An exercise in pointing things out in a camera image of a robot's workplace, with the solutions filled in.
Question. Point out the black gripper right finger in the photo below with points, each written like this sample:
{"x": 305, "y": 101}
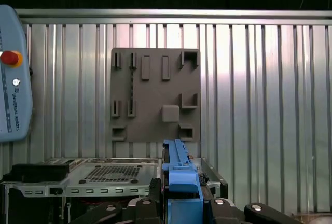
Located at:
{"x": 225, "y": 213}

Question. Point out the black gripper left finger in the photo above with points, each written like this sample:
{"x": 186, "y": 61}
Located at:
{"x": 140, "y": 211}

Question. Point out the hard disk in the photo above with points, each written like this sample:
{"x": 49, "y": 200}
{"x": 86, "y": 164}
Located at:
{"x": 181, "y": 182}

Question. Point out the black PC case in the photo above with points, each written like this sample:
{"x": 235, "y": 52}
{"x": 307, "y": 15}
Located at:
{"x": 39, "y": 192}

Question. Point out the grey parts rack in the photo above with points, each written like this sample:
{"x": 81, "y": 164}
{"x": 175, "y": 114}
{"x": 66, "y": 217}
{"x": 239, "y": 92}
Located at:
{"x": 155, "y": 91}

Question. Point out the pale blue teach pendant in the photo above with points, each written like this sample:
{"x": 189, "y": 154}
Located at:
{"x": 15, "y": 104}

